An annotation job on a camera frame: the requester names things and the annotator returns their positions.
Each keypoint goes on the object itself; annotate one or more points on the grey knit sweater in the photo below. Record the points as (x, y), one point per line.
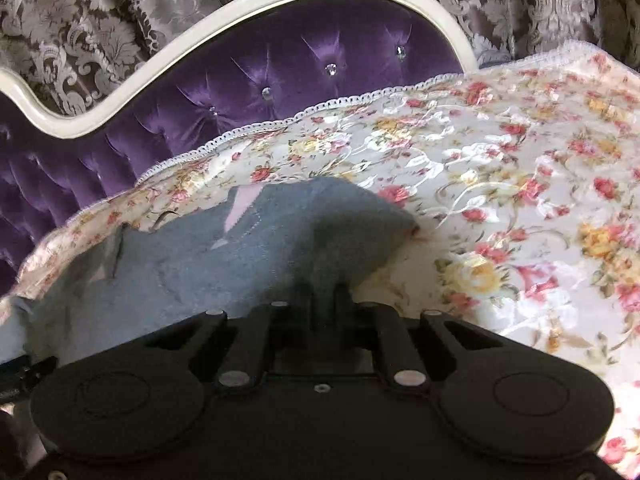
(251, 249)

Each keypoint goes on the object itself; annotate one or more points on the floral bed sheet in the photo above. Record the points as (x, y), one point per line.
(524, 180)

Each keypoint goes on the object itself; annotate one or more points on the grey damask curtain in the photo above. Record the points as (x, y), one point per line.
(74, 53)

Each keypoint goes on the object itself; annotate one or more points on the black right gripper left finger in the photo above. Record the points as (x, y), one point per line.
(237, 353)

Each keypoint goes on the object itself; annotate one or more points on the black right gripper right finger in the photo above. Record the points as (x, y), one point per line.
(435, 351)

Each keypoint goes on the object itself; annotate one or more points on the purple tufted white-framed headboard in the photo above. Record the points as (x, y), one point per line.
(251, 61)

